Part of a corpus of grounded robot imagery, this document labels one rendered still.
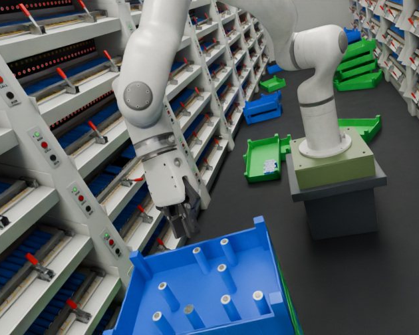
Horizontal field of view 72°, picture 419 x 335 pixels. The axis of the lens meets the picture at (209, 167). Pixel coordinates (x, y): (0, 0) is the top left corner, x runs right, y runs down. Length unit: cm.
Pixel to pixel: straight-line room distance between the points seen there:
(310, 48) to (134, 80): 65
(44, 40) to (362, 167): 110
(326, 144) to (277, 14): 49
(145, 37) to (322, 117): 72
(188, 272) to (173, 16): 52
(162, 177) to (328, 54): 66
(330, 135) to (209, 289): 73
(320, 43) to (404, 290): 81
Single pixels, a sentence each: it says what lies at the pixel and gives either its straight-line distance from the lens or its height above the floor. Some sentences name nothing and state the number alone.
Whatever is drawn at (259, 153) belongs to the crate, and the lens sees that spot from 191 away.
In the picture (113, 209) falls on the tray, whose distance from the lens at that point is 108.
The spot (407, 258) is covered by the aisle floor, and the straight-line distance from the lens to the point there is 125.
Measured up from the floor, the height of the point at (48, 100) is 89.
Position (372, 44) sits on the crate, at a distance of 289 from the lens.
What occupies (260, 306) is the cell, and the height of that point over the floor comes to 53.
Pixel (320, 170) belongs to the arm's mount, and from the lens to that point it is 109.
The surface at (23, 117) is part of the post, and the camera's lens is 93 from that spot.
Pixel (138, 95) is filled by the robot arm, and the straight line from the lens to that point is 49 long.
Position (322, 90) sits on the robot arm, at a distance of 106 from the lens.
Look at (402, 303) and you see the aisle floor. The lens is 114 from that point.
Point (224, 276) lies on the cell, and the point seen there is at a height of 53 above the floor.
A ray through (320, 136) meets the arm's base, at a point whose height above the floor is 43.
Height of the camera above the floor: 93
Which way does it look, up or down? 26 degrees down
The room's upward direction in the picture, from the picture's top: 23 degrees counter-clockwise
